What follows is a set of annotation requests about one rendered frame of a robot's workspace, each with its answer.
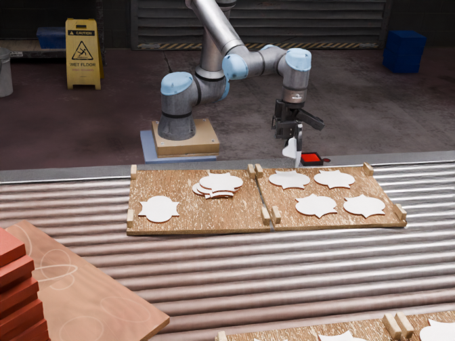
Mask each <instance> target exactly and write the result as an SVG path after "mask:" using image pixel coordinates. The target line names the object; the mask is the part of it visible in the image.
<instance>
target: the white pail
mask: <svg viewBox="0 0 455 341"><path fill-rule="evenodd" d="M10 60H11V58H10V50H9V49H6V48H3V47H0V97H5V96H8V95H11V94H12V93H13V87H12V74H11V68H10Z"/></svg>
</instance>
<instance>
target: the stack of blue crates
mask: <svg viewBox="0 0 455 341"><path fill-rule="evenodd" d="M426 40H427V38H426V37H424V36H422V35H420V34H418V33H417V32H414V31H413V30H389V33H388V37H387V44H386V48H384V52H383V57H384V58H383V65H384V66H385V67H386V68H388V69H389V70H390V71H392V72H393V73H418V70H419V67H420V60H421V56H422V54H423V50H424V47H425V43H426Z"/></svg>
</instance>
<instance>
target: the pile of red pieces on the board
mask: <svg viewBox="0 0 455 341"><path fill-rule="evenodd" d="M34 270H35V265H34V260H33V259H32V258H31V257H30V256H28V255H27V254H26V249H25V244H24V242H22V241H20V240H19V239H18V238H16V237H14V236H13V235H12V234H10V233H9V232H7V231H6V230H4V229H3V228H1V227H0V341H51V338H50V337H49V333H48V327H47V320H46V319H45V318H44V314H43V302H42V301H41V300H40V299H38V295H37V292H38V291H39V283H38V281H37V280H36V279H35V278H34V277H32V272H31V271H34Z"/></svg>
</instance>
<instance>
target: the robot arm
mask: <svg viewBox="0 0 455 341"><path fill-rule="evenodd" d="M183 1H184V3H185V4H186V6H187V7H188V8H190V9H193V11H194V13H195V14H196V15H197V17H198V19H199V20H200V22H201V23H202V25H203V26H204V32H203V39H202V50H201V57H200V64H199V65H197V67H196V68H195V74H194V75H191V74H190V73H188V72H174V73H170V74H168V75H166V76H165V77H164V78H163V79H162V82H161V89H160V91H161V104H162V115H161V117H160V121H159V124H158V135H159V136H160V137H162V138H163V139H167V140H171V141H183V140H187V139H191V138H193V137H194V136H195V134H196V125H195V123H194V119H193V117H192V106H197V105H201V104H207V103H214V102H217V101H221V100H223V99H224V98H225V97H226V96H227V94H228V92H229V89H230V83H229V82H228V81H229V79H230V80H238V79H240V80H241V79H244V78H249V77H253V76H261V75H265V74H272V73H276V74H278V75H280V76H282V77H284V79H283V86H282V99H276V105H275V112H274V114H273V118H272V130H276V132H275V135H274V137H275V138H276V139H284V147H286V146H288V147H286V148H284V149H283V150H282V154H283V156H286V157H289V158H294V159H295V168H297V167H298V165H299V163H300V159H301V151H302V128H303V125H302V122H305V123H307V124H308V125H310V126H312V127H313V128H314V129H316V130H319V131H322V129H323V128H324V127H325V124H324V121H323V120H322V119H321V118H318V117H315V116H314V115H312V114H310V113H309V112H306V111H305V110H303V109H301V108H302V107H304V105H305V100H306V95H307V86H308V80H309V71H310V68H311V54H310V52H309V51H307V50H305V49H297V48H295V49H289V50H288V51H285V50H283V49H281V48H280V47H278V46H273V45H266V46H265V47H263V48H262V49H261V50H260V51H251V52H249V51H248V49H247V48H246V46H245V45H244V43H243V42H242V40H241V39H240V37H239V36H238V34H237V33H236V31H235V30H234V28H233V27H232V25H231V24H230V22H229V18H230V9H231V8H232V7H233V6H235V4H236V0H183ZM274 119H275V121H276V125H274V126H273V123H274ZM293 137H295V139H294V138H293Z"/></svg>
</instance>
